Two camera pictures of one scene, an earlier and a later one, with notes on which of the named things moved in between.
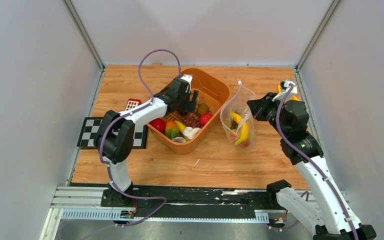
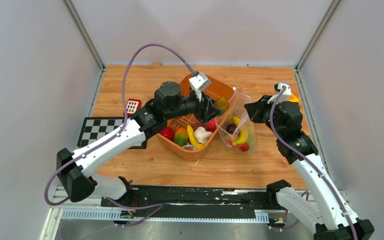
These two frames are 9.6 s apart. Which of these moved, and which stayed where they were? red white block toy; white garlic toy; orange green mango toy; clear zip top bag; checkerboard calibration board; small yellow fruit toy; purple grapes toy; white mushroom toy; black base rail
Moved: purple grapes toy; orange green mango toy; clear zip top bag; white garlic toy; white mushroom toy; small yellow fruit toy
Stayed: red white block toy; black base rail; checkerboard calibration board
